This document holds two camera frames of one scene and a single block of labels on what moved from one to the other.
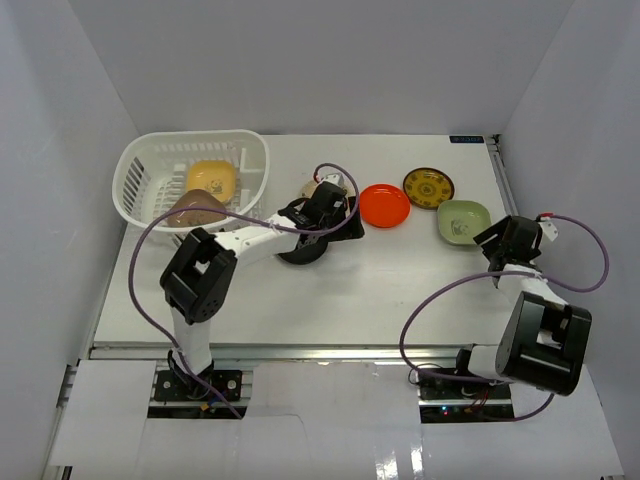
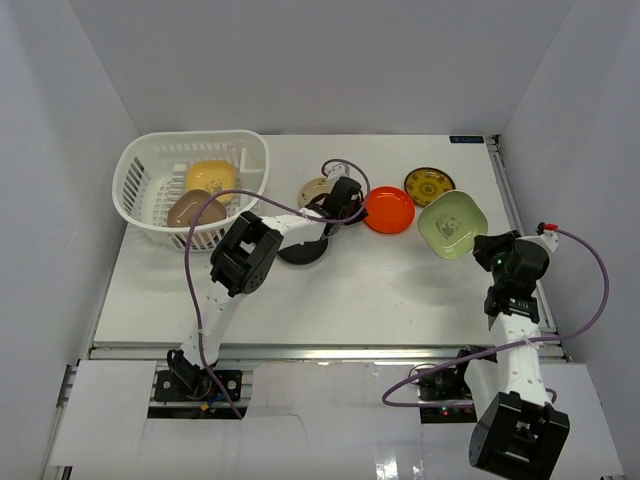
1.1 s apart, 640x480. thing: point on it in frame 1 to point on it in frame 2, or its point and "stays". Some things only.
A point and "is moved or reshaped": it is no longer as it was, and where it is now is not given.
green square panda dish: x=459 y=221 is moved or reshaped
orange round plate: x=383 y=205 is moved or reshaped
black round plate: x=308 y=254 stays
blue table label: x=466 y=139 stays
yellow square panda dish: x=212 y=175 stays
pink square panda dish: x=196 y=198 stays
